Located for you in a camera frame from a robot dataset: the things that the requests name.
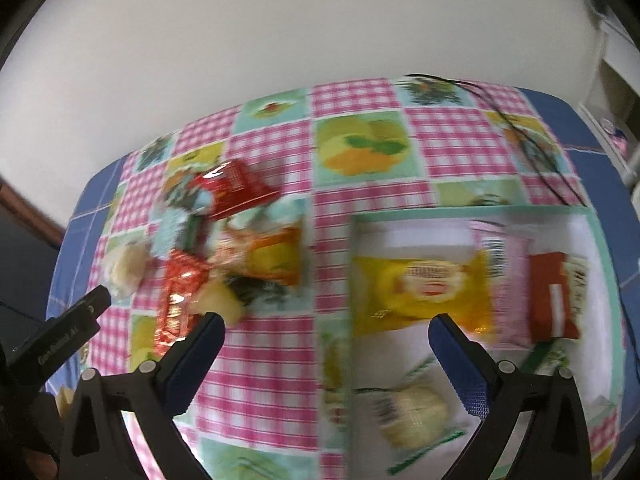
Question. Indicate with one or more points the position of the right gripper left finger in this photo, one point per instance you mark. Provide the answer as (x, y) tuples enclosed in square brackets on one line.
[(96, 443)]

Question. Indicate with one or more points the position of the red crinkled candy bag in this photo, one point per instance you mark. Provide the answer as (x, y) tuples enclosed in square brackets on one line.
[(229, 189)]

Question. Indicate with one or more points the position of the blue plaid under cloth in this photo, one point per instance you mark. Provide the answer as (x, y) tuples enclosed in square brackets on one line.
[(363, 145)]

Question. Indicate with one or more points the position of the pink checkered fruit tablecloth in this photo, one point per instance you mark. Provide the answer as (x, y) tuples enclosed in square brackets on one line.
[(271, 404)]

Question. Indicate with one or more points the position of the cream orange egg roll pack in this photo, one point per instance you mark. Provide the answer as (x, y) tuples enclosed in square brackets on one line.
[(273, 255)]

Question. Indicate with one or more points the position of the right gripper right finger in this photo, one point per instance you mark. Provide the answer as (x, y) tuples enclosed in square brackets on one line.
[(556, 442)]

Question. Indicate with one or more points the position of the white shelf furniture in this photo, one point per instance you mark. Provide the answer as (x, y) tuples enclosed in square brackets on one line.
[(610, 104)]

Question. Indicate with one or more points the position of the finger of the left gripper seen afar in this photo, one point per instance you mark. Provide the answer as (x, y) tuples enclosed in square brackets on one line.
[(27, 370)]

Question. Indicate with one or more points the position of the silver green foil packet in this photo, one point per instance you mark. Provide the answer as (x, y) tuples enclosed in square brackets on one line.
[(178, 230)]

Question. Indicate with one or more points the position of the red square snack packet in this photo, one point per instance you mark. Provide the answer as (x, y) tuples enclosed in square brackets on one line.
[(185, 274)]

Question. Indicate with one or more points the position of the pink snack pack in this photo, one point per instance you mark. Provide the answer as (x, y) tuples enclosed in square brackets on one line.
[(507, 254)]

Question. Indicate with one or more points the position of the dark wooden door frame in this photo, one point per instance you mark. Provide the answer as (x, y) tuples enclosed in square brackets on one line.
[(29, 217)]

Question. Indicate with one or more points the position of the white tray teal rim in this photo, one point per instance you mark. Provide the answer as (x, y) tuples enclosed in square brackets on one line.
[(596, 360)]

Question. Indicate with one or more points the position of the clear green cracker pack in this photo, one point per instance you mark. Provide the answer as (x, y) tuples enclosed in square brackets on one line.
[(414, 420)]

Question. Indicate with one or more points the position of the red white snack packet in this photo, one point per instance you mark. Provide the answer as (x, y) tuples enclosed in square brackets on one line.
[(557, 293)]

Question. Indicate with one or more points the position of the yellow cake snack bag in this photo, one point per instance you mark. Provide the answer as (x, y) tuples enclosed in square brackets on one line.
[(391, 294)]

